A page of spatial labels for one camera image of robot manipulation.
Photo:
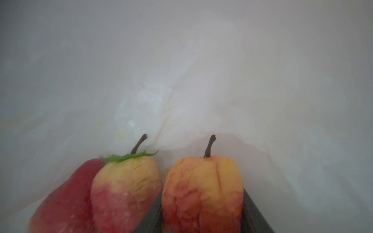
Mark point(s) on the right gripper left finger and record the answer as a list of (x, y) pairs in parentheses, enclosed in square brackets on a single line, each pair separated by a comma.
[(153, 219)]

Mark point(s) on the dark red fake fruit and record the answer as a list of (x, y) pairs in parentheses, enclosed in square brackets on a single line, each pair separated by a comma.
[(68, 209)]

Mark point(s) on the fake peach with leaf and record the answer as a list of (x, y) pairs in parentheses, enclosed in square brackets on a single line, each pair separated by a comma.
[(124, 189)]

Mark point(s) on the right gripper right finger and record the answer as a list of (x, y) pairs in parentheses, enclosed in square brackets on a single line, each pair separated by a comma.
[(252, 221)]

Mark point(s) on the white plastic bag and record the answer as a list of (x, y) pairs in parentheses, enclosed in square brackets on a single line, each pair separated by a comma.
[(286, 87)]

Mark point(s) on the red yellow fake peach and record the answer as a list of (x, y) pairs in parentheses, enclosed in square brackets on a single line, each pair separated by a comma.
[(203, 195)]

